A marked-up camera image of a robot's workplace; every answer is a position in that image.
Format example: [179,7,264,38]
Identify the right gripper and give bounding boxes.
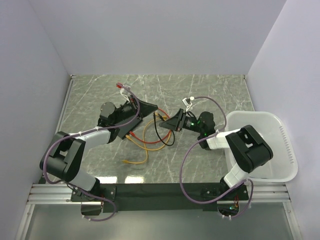
[159,108,205,134]

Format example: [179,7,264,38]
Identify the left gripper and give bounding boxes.
[112,94,159,125]

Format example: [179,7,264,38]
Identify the black ethernet cable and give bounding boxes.
[152,116,176,147]

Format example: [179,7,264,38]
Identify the black network switch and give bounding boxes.
[117,117,143,140]

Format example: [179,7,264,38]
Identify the yellow ethernet cable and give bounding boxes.
[124,112,173,151]

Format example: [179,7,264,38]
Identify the orange ethernet cable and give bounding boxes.
[121,117,163,165]

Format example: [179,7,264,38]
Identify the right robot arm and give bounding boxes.
[159,109,274,200]

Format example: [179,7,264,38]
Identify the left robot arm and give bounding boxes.
[39,96,158,201]

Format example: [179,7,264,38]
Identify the white plastic bin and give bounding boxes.
[225,110,298,183]

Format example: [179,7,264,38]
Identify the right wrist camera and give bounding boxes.
[181,96,195,113]

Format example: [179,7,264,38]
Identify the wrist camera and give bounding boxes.
[116,82,131,101]
[181,96,195,113]

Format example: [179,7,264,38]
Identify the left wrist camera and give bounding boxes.
[116,82,131,101]

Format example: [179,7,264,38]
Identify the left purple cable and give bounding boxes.
[42,87,141,222]

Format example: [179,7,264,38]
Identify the purple cable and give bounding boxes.
[42,87,141,222]
[179,96,255,219]

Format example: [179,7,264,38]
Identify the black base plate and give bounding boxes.
[70,182,250,216]

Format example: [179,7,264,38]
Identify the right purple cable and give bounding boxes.
[179,96,255,219]

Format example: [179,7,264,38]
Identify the aluminium rail frame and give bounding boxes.
[14,74,300,240]

